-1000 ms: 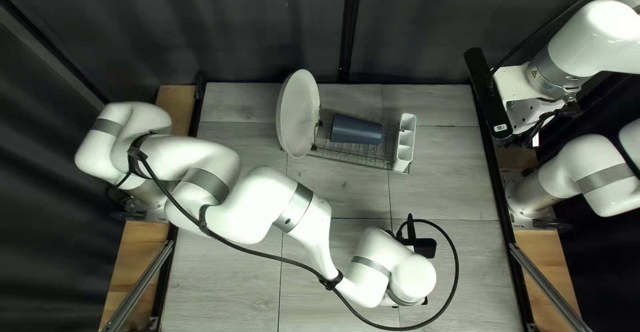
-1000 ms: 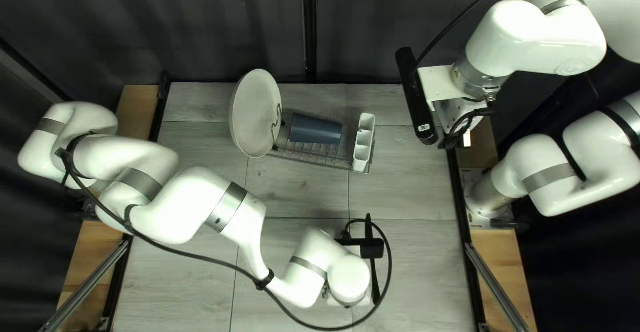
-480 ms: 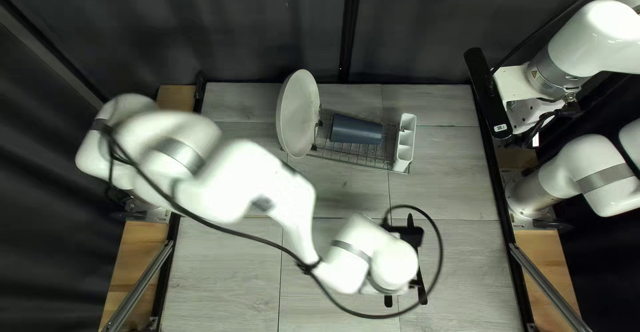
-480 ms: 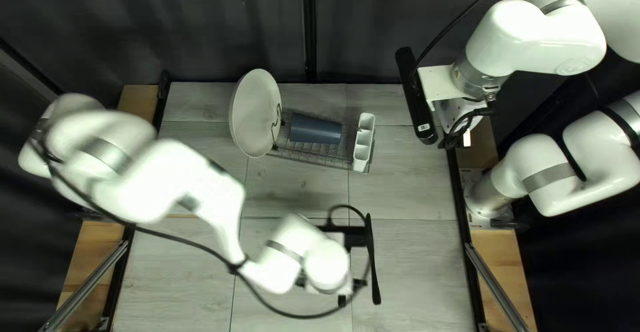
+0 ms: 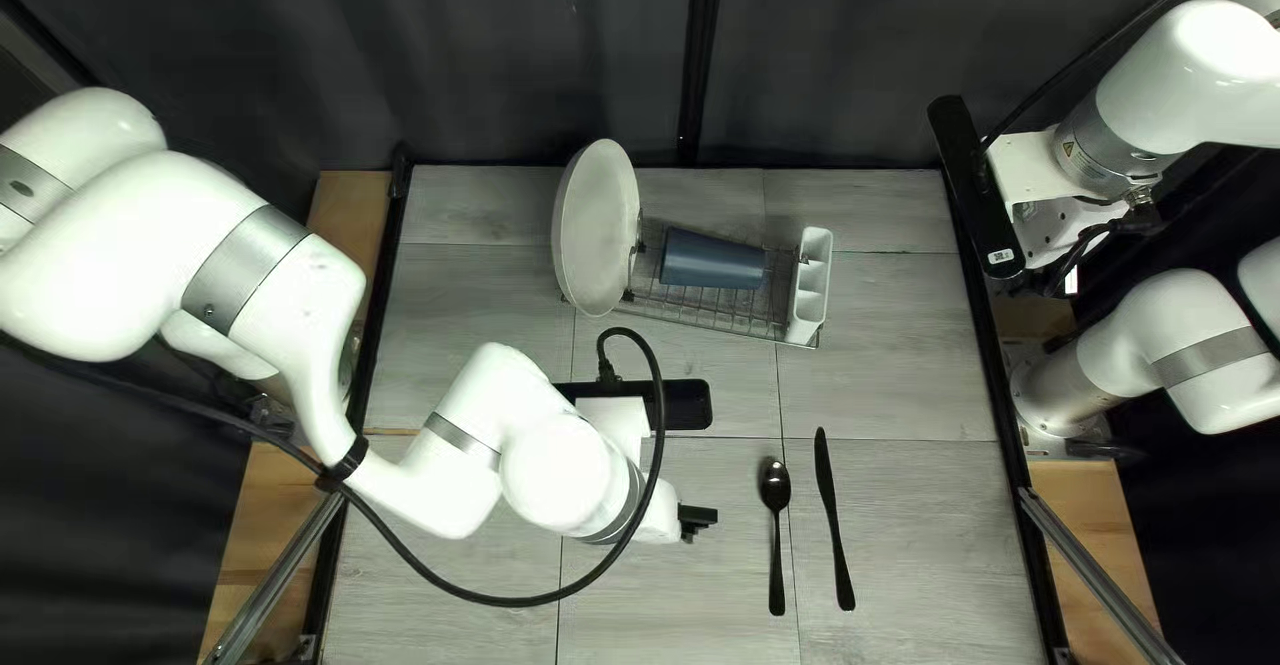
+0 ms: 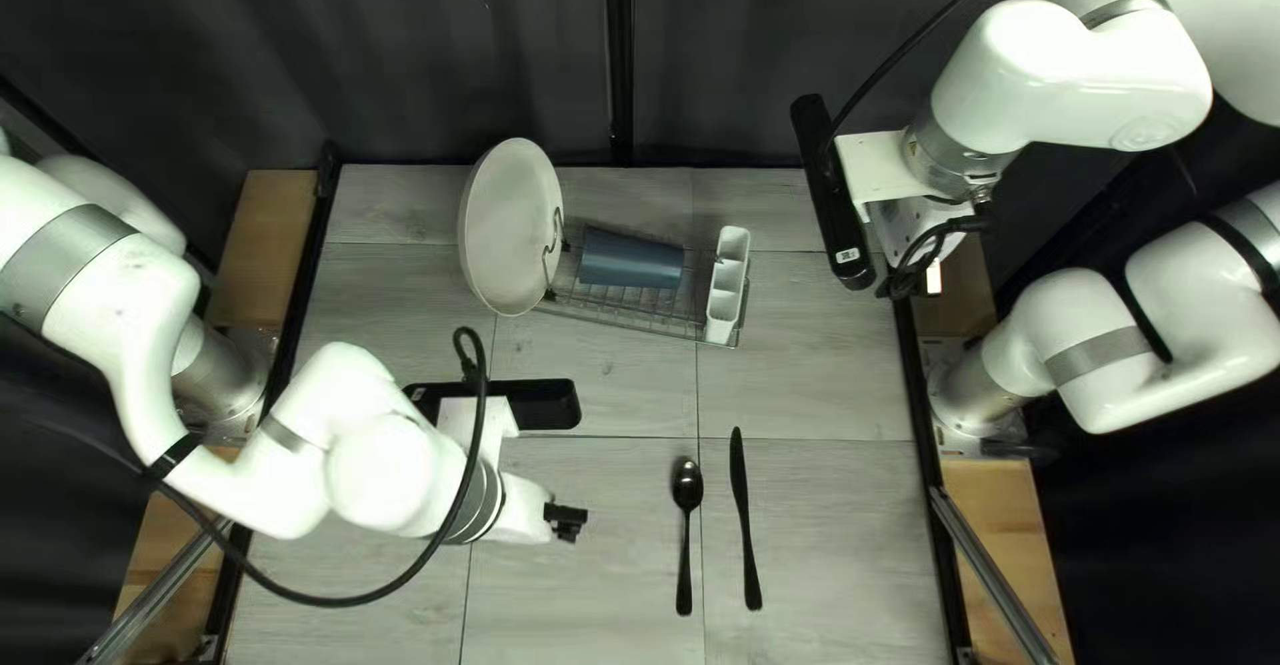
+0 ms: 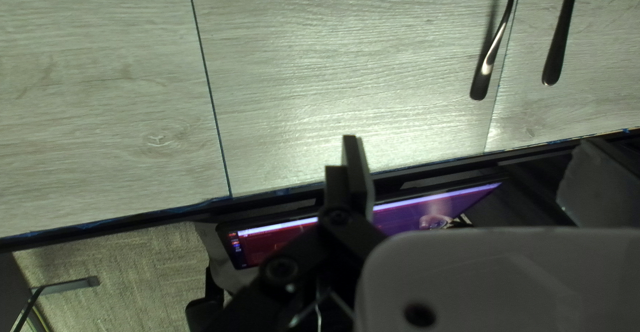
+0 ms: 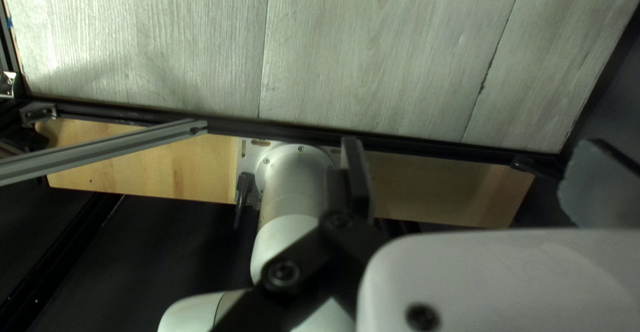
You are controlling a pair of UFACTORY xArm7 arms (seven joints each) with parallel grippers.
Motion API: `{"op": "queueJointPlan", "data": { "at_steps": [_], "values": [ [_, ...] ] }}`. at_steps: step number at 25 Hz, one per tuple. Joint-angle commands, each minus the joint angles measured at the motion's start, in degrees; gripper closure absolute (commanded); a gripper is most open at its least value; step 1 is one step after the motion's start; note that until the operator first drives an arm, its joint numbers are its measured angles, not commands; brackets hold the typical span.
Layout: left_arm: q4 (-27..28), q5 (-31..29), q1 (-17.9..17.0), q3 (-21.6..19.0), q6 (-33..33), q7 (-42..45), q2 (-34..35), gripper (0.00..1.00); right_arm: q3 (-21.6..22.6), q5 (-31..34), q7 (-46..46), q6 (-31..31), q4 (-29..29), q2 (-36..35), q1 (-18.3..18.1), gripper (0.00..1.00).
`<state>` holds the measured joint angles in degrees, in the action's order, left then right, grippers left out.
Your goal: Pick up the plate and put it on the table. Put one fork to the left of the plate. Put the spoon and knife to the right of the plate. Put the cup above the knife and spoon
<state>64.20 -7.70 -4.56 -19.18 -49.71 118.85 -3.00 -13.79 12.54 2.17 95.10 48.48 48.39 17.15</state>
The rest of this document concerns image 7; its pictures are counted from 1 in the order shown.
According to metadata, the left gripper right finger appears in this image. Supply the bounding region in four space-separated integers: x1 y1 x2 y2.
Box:
556 137 640 229

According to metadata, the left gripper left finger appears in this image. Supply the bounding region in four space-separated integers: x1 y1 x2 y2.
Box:
220 135 389 332

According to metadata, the black spoon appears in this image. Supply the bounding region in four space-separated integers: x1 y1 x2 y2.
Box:
469 0 519 102

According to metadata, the black knife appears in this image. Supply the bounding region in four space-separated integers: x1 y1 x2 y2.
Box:
541 0 584 87

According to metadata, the laptop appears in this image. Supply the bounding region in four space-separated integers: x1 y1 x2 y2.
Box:
215 181 503 273

